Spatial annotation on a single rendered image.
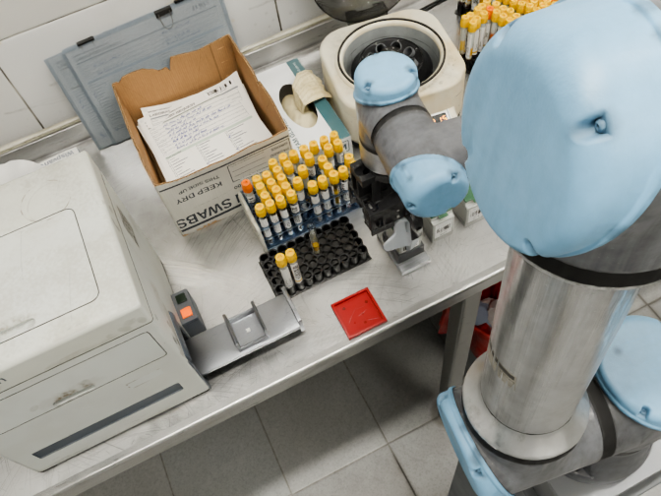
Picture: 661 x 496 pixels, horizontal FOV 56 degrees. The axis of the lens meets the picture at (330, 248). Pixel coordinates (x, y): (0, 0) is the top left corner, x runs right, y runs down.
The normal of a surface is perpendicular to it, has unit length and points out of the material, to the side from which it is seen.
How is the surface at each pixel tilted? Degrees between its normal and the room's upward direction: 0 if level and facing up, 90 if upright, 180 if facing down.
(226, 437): 0
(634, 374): 10
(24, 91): 90
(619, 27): 3
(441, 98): 90
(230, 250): 0
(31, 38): 90
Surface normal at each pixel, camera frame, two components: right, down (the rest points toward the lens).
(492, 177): -0.95, 0.22
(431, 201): 0.32, 0.79
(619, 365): 0.07, -0.54
